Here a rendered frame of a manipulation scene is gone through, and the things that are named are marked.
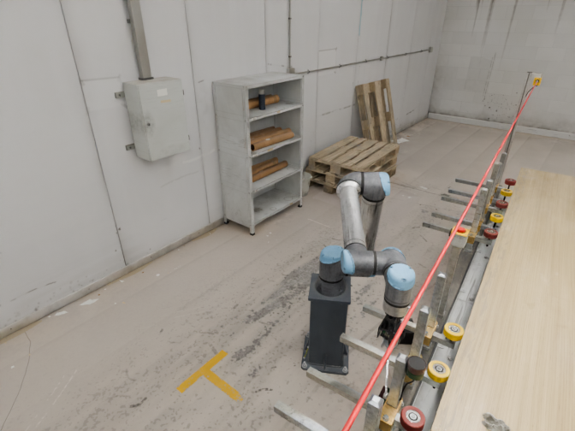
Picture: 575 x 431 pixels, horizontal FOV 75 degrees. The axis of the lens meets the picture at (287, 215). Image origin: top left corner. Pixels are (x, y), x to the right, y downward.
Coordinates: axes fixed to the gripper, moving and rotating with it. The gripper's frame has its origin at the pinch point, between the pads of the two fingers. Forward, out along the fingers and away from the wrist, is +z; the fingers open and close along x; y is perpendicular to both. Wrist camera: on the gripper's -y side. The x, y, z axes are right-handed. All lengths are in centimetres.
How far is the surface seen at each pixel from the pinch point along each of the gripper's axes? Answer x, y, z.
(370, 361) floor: -29, -74, 98
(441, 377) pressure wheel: 19.7, -3.7, 7.9
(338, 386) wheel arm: -11.9, 18.4, 12.2
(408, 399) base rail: 10.3, -3.9, 28.2
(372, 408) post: 7.8, 40.5, -17.4
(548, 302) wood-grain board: 51, -76, 8
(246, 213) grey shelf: -208, -160, 73
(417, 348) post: 8.3, -9.5, 4.8
